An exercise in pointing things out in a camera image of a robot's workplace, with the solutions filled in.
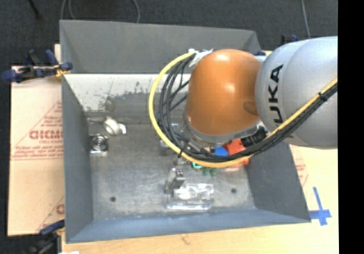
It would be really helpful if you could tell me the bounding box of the grey metal bin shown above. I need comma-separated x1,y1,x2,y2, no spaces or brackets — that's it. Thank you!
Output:
59,19,312,244

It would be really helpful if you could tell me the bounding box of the brown cardboard board, red print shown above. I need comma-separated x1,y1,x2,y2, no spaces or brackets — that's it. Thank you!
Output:
6,64,311,237

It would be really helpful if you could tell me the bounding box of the clear plastic box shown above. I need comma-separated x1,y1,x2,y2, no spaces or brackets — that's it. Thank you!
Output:
166,182,215,211

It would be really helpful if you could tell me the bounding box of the white and silver cup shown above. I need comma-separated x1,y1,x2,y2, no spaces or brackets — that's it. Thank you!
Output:
102,116,127,136

